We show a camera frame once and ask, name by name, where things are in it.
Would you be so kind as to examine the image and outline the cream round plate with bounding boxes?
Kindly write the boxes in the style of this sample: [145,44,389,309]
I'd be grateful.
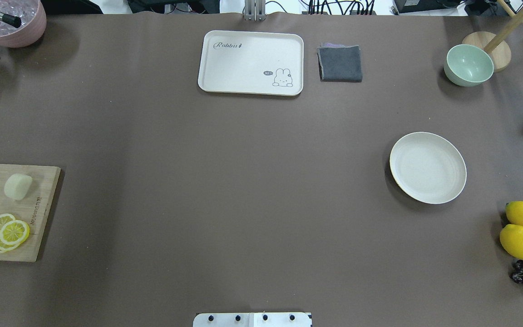
[390,132,467,204]

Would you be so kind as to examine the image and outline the white steamed bun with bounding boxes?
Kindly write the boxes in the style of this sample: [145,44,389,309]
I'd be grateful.
[4,173,33,201]

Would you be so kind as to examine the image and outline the cream rabbit tray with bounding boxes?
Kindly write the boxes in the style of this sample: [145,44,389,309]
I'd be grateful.
[197,30,304,96]

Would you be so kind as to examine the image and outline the grey folded cloth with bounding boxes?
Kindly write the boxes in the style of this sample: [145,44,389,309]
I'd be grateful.
[317,43,363,83]

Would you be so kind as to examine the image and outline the mint green bowl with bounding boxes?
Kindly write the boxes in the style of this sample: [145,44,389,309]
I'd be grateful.
[444,44,495,87]

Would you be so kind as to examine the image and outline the wooden cup stand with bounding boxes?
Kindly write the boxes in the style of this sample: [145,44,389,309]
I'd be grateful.
[462,0,523,72]

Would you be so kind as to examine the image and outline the lemon slices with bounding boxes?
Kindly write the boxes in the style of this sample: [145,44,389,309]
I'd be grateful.
[0,213,30,254]

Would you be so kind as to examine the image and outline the yellow lemon near lime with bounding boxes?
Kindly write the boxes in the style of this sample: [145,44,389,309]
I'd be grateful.
[499,224,523,259]

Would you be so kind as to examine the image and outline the bamboo cutting board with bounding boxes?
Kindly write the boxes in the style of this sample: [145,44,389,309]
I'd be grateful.
[0,164,61,262]

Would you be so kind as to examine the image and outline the pink ice bowl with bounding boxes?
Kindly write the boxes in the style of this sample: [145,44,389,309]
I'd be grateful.
[0,0,46,48]

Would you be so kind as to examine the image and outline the dark cherries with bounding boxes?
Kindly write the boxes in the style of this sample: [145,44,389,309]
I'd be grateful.
[510,259,523,284]

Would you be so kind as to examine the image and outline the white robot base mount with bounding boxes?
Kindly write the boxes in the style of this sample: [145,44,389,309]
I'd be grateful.
[192,312,313,327]

